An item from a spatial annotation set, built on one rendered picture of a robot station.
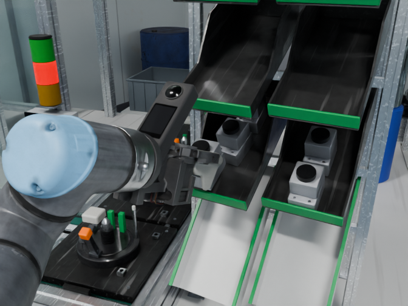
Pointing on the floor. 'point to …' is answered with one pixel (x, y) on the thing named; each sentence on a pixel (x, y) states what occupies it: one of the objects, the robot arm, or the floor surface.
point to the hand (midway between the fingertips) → (204, 152)
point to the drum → (165, 47)
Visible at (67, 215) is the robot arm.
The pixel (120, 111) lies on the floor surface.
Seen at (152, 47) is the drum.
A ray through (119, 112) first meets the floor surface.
